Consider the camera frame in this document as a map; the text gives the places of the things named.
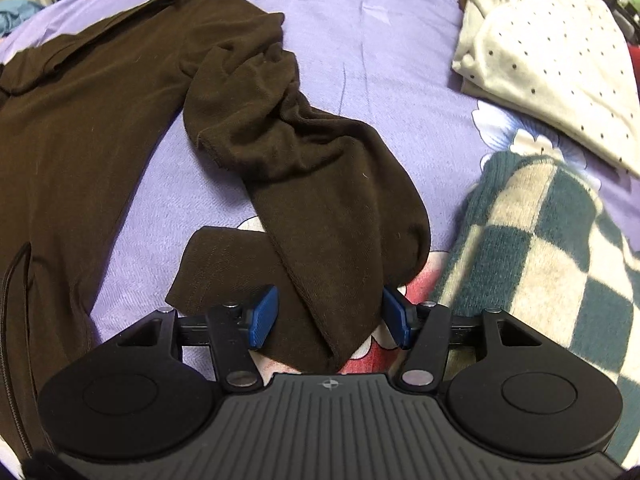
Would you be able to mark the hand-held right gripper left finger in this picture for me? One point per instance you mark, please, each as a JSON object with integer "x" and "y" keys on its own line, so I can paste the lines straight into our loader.
{"x": 262, "y": 317}

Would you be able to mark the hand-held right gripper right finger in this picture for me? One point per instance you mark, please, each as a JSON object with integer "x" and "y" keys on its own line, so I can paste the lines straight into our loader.
{"x": 395, "y": 316}

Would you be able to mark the dark brown long-sleeve shirt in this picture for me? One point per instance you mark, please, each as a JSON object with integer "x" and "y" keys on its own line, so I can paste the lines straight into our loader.
{"x": 75, "y": 135}

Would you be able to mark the green cream checkered blanket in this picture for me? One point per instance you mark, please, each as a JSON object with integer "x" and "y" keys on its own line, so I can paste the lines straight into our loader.
{"x": 540, "y": 240}

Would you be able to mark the purple floral bedsheet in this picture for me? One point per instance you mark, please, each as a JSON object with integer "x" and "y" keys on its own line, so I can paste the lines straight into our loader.
{"x": 375, "y": 85}

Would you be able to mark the white polka dot garment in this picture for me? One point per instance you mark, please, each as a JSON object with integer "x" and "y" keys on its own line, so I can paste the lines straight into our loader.
{"x": 540, "y": 55}

